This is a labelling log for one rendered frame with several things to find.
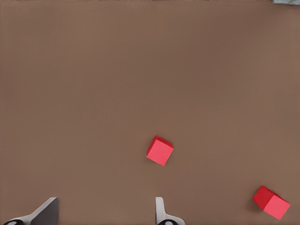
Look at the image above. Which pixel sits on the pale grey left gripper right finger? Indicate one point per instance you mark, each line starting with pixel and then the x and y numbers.
pixel 160 211

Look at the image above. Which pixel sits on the red cube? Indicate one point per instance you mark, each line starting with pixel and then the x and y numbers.
pixel 272 203
pixel 160 151

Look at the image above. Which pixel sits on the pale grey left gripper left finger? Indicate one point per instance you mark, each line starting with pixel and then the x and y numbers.
pixel 44 212

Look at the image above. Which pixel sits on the silver frame post foot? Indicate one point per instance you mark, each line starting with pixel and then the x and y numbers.
pixel 284 2

